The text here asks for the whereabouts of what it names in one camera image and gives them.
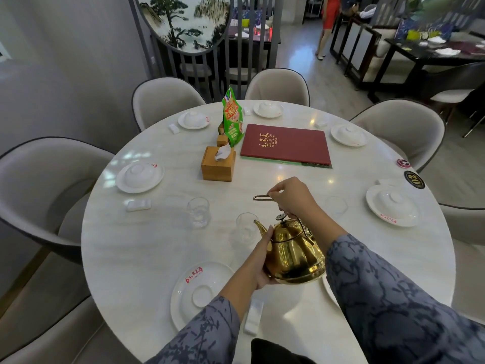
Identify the person's left hand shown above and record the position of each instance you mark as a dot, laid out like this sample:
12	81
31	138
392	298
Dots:
255	267

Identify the person's right hand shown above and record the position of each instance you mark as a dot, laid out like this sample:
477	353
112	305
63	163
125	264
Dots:
297	197

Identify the person's left thumb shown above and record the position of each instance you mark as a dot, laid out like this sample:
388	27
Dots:
268	238

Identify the person's right thumb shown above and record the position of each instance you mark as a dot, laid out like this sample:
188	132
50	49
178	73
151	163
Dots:
285	211

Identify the gold metal teapot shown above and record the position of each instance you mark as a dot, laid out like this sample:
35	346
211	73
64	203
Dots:
293	257

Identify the person's right forearm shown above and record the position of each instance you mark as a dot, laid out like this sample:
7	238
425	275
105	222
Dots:
379	291

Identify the person's left forearm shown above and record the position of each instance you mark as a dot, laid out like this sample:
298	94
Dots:
223	307

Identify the clear drinking glass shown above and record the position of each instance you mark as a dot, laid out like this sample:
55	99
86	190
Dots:
198	213
246	228
336	205

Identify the red menu folder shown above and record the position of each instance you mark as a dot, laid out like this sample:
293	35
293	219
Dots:
286	145

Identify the wooden tissue box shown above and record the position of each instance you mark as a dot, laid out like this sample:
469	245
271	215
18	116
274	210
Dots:
218	170

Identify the white chopstick rest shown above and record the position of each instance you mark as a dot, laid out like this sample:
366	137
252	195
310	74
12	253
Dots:
386	181
174	128
254	317
138	205
321	123
247	111

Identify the white tissue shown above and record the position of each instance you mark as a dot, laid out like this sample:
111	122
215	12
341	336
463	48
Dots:
222	152

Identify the small wooden toothpick holder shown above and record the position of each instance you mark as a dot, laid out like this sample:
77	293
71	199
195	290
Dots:
222	140

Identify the white upturned bowl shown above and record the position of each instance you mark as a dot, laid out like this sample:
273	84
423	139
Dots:
348	133
268	108
194	118
140	175
394	203

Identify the white plate with red print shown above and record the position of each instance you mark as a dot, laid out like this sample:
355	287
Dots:
185	299

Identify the green snack bag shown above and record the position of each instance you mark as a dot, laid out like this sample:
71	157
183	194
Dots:
233	121

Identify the grey upholstered chair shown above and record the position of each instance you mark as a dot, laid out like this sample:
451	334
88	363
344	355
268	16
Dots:
163	100
57	337
468	246
41	185
405	128
278	87

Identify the round red table sticker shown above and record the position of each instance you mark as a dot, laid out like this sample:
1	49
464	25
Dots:
403	163

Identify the round black table sticker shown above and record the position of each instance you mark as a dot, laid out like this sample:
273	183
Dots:
414	180

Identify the grey slatted partition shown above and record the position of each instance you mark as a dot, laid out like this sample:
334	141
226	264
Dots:
242	53

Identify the dark dining table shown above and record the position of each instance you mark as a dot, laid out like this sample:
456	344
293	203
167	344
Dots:
428	58
252	41

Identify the dark framed booth sofa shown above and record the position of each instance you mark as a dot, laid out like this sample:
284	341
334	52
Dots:
363	45

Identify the dark chair with pale seat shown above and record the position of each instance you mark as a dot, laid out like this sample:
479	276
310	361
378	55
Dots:
460	94

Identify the round landscape painting panel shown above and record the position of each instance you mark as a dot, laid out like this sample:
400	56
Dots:
185	22

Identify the white folded napkin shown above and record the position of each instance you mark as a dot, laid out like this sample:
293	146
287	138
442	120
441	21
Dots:
437	40
448	51

